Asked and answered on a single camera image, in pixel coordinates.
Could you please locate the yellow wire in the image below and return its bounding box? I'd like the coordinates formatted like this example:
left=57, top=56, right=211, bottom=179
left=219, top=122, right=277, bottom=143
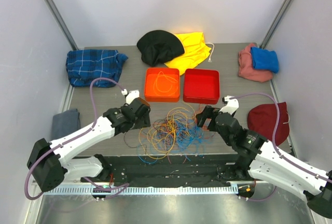
left=155, top=71, right=178, bottom=96

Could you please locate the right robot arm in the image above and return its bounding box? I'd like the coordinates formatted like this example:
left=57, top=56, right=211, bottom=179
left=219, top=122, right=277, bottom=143
left=196, top=106, right=331, bottom=219

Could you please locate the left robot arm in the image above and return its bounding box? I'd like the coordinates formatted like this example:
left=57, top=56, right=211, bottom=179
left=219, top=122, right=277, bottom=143
left=27, top=97, right=150, bottom=193

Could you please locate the red plastic box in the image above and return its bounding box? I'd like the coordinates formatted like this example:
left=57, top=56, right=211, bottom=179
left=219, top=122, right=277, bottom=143
left=183, top=68, right=220, bottom=105

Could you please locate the orange plastic box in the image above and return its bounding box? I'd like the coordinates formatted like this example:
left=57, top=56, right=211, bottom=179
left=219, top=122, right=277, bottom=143
left=144, top=67, right=180, bottom=103

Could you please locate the dark red cloth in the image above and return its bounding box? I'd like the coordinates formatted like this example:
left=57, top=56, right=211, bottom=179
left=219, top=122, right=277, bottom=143
left=247, top=102, right=289, bottom=146

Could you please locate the pink cloth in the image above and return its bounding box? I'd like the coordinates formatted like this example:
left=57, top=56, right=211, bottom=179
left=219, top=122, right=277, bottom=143
left=238, top=43, right=273, bottom=83

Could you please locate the yellow cloth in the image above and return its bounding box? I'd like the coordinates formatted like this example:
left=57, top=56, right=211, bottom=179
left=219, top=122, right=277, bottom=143
left=164, top=32, right=212, bottom=75

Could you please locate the black cloth hat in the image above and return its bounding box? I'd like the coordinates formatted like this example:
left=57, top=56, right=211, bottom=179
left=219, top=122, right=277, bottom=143
left=136, top=30, right=185, bottom=67

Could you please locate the blue plaid cloth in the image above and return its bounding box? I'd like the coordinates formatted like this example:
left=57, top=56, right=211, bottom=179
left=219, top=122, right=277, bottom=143
left=65, top=49, right=128, bottom=88

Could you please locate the grey cloth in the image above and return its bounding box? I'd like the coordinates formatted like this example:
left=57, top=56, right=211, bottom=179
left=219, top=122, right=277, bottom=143
left=51, top=109, right=81, bottom=140

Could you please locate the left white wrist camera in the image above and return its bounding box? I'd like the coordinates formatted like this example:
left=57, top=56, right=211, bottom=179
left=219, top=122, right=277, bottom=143
left=121, top=89, right=140, bottom=104

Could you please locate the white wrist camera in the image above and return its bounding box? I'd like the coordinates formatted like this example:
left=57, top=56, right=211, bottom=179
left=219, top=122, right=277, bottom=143
left=121, top=89, right=140, bottom=104
left=218, top=95, right=239, bottom=117

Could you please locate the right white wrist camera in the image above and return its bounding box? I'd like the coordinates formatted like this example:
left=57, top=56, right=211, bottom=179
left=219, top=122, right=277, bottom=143
left=218, top=95, right=239, bottom=117

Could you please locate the tangled wire pile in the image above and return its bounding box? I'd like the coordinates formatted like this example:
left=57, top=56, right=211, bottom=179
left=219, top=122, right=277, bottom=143
left=123, top=102, right=217, bottom=164

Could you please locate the white cord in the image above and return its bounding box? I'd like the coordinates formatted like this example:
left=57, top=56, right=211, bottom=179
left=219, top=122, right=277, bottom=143
left=204, top=42, right=215, bottom=64

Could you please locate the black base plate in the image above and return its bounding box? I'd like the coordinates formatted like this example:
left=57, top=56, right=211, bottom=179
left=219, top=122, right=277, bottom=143
left=49, top=153, right=298, bottom=188

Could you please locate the white cable duct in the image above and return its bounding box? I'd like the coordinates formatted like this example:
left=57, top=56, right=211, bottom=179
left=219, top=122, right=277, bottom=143
left=44, top=185, right=238, bottom=195

